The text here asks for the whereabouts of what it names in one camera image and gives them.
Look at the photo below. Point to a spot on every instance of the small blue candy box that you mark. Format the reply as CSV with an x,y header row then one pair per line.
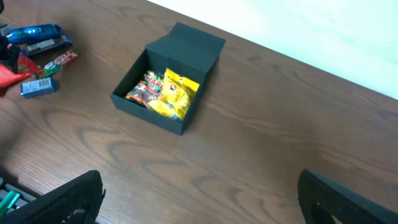
x,y
38,87

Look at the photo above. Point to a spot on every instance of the red snack packet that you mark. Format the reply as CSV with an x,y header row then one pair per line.
x,y
25,69

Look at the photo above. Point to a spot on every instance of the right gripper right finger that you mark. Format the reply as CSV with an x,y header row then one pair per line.
x,y
323,200

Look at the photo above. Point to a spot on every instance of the dark blue chocolate bar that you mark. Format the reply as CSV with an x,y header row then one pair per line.
x,y
46,45

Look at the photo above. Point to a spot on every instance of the black gift box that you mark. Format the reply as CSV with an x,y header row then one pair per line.
x,y
185,50

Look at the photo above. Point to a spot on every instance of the blue biscuit bar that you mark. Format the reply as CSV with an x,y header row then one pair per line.
x,y
36,33

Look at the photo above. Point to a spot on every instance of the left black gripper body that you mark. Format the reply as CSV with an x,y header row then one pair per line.
x,y
9,53

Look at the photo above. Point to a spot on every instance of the red green KitKat Milo bar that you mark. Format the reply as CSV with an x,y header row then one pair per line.
x,y
57,64

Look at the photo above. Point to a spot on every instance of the black Haribo gummy bag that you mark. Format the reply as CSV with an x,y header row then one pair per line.
x,y
148,89

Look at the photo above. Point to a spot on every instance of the yellow snack packet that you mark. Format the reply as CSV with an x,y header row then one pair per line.
x,y
176,96

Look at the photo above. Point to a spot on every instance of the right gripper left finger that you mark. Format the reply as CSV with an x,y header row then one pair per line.
x,y
77,201

